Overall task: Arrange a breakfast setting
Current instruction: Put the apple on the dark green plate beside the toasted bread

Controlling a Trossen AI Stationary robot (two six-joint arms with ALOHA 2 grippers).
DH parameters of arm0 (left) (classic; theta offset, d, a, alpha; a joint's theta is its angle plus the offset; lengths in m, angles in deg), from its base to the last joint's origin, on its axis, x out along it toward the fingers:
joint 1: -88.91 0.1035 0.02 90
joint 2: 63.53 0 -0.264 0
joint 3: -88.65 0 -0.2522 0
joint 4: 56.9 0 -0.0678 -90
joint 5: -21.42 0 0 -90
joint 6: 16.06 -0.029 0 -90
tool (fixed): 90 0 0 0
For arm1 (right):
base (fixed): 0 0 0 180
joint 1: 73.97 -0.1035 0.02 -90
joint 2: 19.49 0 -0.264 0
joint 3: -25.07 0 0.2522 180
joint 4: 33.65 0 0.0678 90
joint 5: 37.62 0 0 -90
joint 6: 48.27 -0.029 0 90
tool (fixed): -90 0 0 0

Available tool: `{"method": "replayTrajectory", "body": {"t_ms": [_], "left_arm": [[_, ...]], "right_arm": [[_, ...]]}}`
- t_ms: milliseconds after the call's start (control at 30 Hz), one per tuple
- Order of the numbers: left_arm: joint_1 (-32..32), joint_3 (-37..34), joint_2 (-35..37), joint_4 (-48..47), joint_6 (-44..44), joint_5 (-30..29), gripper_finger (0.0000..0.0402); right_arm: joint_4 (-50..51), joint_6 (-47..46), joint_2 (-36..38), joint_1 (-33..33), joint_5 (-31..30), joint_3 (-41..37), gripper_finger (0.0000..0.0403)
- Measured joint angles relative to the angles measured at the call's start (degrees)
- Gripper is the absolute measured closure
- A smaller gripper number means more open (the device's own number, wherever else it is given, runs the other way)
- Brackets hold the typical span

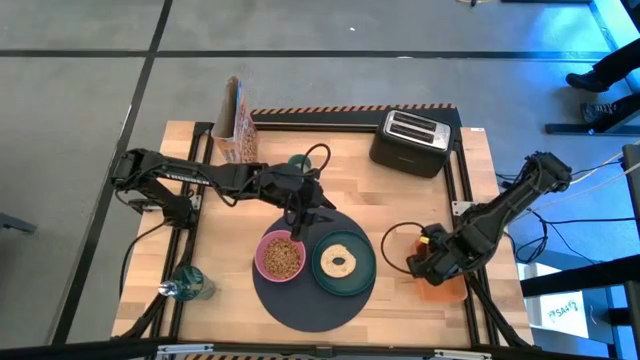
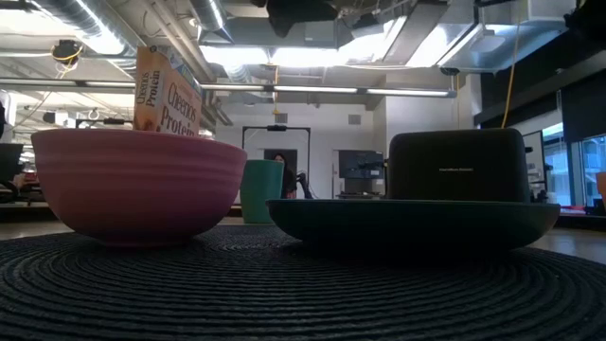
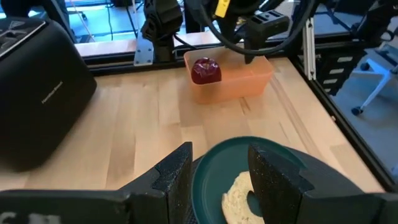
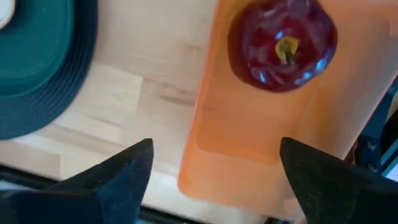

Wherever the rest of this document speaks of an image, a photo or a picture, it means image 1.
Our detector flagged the bagel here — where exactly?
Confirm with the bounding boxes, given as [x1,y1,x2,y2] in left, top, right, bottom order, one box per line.
[319,242,358,280]

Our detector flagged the orange Cheerios cereal box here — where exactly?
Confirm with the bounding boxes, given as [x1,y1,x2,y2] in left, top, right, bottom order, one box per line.
[210,75,260,165]

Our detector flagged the black desk foot bar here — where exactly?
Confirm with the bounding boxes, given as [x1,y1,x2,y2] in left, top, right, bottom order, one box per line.
[544,121,640,137]

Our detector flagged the black round woven placemat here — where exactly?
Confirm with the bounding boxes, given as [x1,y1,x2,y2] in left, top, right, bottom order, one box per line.
[251,206,378,334]

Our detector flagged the person's leg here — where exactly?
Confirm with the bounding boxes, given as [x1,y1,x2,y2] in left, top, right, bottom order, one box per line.
[593,35,640,87]
[610,92,640,127]

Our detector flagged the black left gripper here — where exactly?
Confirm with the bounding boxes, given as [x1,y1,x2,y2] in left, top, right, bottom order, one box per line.
[258,162,337,243]

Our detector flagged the dark green plate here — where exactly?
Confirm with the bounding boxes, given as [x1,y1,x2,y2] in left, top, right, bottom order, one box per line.
[310,229,378,298]

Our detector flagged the white paper sign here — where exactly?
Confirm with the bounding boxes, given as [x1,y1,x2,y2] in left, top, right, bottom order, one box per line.
[535,291,590,340]

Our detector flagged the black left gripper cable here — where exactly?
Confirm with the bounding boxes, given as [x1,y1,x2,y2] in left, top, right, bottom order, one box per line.
[299,142,333,176]

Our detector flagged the pink bowl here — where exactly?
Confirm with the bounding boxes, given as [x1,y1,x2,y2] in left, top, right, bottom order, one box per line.
[253,229,308,284]

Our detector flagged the green glass bottle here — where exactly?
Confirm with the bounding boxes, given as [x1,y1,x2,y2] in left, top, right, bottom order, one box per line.
[157,264,218,303]

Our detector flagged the black aluminium table frame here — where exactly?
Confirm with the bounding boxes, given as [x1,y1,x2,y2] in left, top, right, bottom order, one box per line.
[113,121,539,360]

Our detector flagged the green cup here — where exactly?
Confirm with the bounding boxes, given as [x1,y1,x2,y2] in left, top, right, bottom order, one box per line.
[287,153,314,172]

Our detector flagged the orange black hazard striped bar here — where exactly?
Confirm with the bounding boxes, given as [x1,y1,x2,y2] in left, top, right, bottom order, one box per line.
[247,102,459,127]

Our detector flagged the black side table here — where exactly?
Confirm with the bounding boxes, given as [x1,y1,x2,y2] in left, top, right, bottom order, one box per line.
[519,253,640,360]

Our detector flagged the orange plastic tray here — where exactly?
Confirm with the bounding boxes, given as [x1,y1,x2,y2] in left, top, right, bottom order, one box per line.
[411,238,470,305]

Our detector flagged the person's shoe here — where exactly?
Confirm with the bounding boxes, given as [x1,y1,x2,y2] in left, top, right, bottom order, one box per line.
[565,71,612,94]
[580,101,620,125]

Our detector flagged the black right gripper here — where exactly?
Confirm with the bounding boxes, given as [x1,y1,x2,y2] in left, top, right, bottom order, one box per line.
[405,223,482,288]

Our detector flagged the black toaster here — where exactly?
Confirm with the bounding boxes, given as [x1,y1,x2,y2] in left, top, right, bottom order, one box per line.
[368,108,456,179]

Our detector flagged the black left base cable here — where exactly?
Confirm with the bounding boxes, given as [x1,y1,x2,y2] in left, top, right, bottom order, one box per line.
[117,219,169,300]

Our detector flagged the black floor cables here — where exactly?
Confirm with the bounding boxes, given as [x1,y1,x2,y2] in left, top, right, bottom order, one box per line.
[492,159,637,266]

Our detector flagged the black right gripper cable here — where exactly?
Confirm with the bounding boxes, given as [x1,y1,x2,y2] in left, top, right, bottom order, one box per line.
[379,220,427,277]

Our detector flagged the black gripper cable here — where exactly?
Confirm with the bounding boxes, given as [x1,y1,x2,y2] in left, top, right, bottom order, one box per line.
[299,142,333,176]
[379,220,427,277]

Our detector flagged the brown cereal pieces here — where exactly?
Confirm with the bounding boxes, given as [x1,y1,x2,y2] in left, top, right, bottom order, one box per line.
[261,236,303,281]

